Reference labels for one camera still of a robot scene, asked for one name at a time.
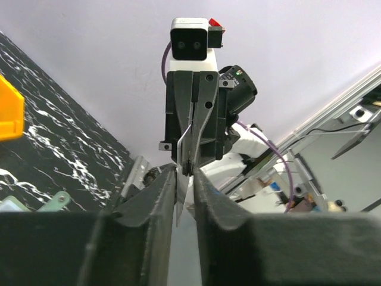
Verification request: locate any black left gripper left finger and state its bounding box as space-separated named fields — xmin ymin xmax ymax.
xmin=1 ymin=164 xmax=176 ymax=285

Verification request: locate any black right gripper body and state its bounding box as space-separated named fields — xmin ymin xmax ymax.
xmin=158 ymin=64 xmax=258 ymax=166

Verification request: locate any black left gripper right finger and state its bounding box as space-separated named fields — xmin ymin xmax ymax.
xmin=193 ymin=171 xmax=380 ymax=285

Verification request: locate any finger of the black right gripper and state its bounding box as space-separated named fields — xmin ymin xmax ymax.
xmin=173 ymin=71 xmax=196 ymax=167
xmin=188 ymin=71 xmax=220 ymax=173

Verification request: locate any black VIP credit card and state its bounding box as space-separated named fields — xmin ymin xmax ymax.
xmin=175 ymin=124 xmax=193 ymax=228

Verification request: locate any green card holder wallet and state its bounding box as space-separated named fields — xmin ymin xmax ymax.
xmin=1 ymin=191 xmax=71 ymax=212

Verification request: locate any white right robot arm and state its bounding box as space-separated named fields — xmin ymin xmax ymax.
xmin=159 ymin=65 xmax=282 ymax=196

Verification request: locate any person in white shirt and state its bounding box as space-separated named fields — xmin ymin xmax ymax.
xmin=229 ymin=175 xmax=288 ymax=213

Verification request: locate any orange plastic bin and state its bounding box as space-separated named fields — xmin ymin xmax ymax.
xmin=0 ymin=75 xmax=24 ymax=141

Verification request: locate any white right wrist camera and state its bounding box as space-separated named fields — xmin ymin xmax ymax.
xmin=168 ymin=17 xmax=225 ymax=72

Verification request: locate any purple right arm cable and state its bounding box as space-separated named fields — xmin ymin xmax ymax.
xmin=161 ymin=41 xmax=295 ymax=214

